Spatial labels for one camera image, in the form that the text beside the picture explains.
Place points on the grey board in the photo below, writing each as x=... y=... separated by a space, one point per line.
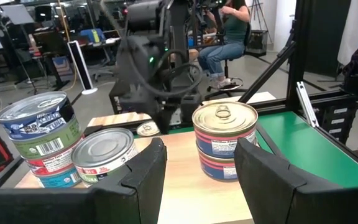
x=17 y=14

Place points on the black labelled drawer unit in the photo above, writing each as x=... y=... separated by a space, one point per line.
x=350 y=124

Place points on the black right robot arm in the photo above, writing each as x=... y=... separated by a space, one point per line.
x=141 y=62

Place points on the blue labelled tuna can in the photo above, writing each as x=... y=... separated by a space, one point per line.
x=33 y=121

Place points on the black bin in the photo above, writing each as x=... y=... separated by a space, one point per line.
x=256 y=43

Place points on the white curtain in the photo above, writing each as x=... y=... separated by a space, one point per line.
x=354 y=28

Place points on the black office chair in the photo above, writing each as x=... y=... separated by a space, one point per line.
x=227 y=70

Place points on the blue and pink labelled can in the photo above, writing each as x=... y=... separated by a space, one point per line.
x=222 y=130
x=216 y=168

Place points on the teal labelled tuna can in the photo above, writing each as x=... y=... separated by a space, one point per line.
x=61 y=180

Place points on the dark room divider panel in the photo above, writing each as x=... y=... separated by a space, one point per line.
x=322 y=31

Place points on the olive green tuna can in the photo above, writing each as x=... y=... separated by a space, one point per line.
x=48 y=144

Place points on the green Bumble Bee tuna can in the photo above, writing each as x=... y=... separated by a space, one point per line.
x=101 y=152

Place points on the red labelled tuna can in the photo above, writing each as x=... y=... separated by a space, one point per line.
x=51 y=163

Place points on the black metal table frame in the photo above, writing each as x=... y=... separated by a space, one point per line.
x=297 y=46

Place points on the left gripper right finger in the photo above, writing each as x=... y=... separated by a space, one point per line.
x=275 y=193

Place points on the white black tower fan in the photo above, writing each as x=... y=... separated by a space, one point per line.
x=79 y=65

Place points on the person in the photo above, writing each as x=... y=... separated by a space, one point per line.
x=235 y=31

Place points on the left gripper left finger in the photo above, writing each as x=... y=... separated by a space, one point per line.
x=135 y=193

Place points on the wooden shelf black metal frame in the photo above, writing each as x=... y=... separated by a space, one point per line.
x=191 y=193

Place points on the silver metal bracket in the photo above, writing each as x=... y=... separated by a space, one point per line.
x=306 y=104

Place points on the gold lid blue label can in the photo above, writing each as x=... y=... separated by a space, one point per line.
x=148 y=129

